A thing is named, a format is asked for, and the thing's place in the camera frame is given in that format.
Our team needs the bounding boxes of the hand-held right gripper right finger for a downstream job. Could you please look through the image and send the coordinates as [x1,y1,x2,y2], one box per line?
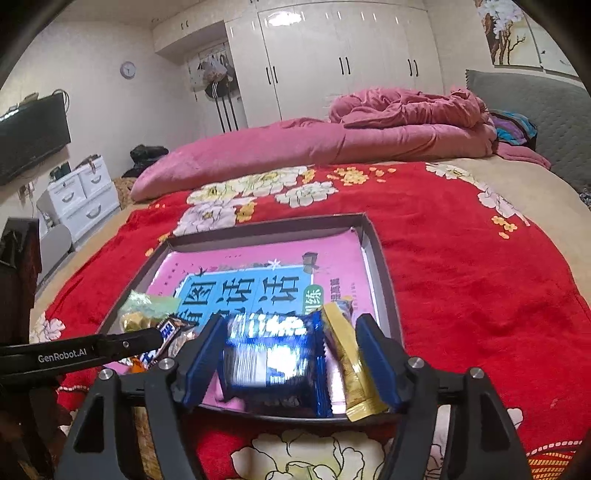
[355,313,532,480]

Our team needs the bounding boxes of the green wrapped candy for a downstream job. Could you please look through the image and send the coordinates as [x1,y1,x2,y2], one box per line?
[121,291,184,333]

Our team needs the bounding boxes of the colourful cloth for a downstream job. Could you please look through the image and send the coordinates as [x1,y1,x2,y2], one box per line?
[489,110,539,151]

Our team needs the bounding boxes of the pink quilt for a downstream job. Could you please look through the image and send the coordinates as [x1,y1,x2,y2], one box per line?
[130,85,553,204]

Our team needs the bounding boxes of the blue snack packet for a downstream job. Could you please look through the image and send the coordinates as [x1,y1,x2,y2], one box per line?
[217,311,334,419]

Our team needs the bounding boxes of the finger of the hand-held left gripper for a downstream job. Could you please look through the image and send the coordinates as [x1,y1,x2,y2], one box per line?
[99,327,166,365]

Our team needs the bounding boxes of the dark wooden furniture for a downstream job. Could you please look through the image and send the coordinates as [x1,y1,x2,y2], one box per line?
[0,217,61,480]

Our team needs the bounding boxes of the red floral blanket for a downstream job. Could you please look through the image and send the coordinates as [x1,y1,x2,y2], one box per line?
[30,159,591,480]

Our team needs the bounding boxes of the black bag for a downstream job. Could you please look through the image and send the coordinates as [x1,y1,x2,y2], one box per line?
[122,144,170,179]

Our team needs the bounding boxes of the grey padded headboard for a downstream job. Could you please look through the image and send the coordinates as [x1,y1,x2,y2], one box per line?
[464,69,591,195]

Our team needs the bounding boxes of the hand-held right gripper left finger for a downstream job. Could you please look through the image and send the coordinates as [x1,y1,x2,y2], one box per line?
[55,314,227,480]

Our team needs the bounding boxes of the hanging bags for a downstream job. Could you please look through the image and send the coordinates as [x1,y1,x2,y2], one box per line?
[198,53,236,100]

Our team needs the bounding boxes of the white wardrobe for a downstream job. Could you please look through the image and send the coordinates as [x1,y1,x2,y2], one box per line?
[152,0,444,134]

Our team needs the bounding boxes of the floral wall picture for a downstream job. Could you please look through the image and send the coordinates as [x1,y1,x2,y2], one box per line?
[475,0,583,77]

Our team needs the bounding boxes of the brown chocolate bar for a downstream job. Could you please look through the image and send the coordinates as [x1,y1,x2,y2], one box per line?
[139,315,197,370]

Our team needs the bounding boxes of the white drawer cabinet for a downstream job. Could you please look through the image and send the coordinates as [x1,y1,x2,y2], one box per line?
[37,157,122,245]

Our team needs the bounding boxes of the black television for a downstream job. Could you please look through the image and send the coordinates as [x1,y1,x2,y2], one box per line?
[0,95,73,186]

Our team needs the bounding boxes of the dark cardboard box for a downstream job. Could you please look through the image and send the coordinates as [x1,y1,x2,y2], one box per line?
[95,212,405,424]

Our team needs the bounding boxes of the gold snack packet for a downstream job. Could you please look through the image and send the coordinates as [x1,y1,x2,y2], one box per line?
[321,299,389,424]

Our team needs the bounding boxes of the pink book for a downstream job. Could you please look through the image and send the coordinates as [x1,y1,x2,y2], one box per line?
[148,233,384,411]

